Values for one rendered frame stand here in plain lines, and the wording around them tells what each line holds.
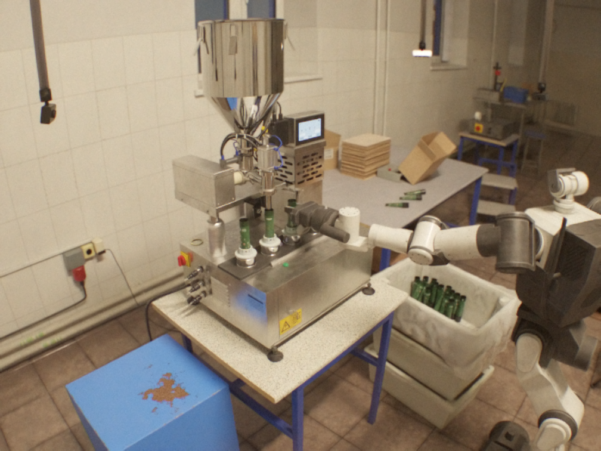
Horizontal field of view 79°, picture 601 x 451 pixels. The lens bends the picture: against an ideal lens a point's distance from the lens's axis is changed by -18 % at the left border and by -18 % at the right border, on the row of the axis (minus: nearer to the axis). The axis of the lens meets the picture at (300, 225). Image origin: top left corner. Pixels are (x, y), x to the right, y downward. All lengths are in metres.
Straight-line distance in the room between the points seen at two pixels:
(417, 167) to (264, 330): 1.90
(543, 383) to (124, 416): 1.43
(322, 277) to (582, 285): 0.86
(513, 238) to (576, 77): 10.17
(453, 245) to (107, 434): 1.25
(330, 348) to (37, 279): 1.87
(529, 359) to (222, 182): 1.14
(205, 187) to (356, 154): 1.80
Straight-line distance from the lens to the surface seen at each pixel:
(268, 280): 1.39
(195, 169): 1.47
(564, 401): 1.62
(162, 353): 1.81
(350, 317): 1.69
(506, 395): 2.60
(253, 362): 1.49
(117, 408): 1.64
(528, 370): 1.50
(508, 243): 1.14
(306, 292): 1.49
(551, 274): 1.22
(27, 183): 2.59
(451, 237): 1.24
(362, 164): 3.09
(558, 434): 1.62
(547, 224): 1.23
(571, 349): 1.44
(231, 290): 1.49
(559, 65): 11.28
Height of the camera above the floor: 1.77
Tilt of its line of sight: 25 degrees down
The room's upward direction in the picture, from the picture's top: straight up
